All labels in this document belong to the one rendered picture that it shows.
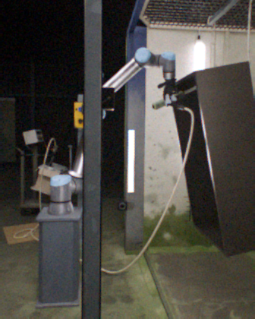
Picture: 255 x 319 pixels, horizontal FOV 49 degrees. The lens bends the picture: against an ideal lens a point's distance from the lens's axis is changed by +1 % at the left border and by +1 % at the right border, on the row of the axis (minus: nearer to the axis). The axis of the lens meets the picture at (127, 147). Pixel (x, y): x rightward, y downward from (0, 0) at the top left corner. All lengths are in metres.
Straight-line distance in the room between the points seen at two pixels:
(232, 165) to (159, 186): 1.17
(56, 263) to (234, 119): 1.56
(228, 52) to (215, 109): 1.42
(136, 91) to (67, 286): 1.81
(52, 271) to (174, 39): 2.34
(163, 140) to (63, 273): 1.52
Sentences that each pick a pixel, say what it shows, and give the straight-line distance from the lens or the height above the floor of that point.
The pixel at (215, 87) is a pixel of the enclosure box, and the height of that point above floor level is 1.53.
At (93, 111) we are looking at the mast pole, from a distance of 0.86.
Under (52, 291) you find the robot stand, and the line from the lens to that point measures 2.32.
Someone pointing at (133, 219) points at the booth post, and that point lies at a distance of 2.95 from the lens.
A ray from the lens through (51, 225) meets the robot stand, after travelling 2.13.
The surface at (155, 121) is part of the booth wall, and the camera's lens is 2.86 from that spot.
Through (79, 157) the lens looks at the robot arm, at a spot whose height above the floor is 1.05.
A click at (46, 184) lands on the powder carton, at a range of 4.31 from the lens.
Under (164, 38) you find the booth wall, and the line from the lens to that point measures 3.02.
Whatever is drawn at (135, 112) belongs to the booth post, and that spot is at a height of 1.46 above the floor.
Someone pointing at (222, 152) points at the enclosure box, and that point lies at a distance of 1.87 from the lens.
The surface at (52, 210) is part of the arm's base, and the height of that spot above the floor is 0.67.
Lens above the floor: 1.25
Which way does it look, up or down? 3 degrees down
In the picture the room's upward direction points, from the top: 1 degrees clockwise
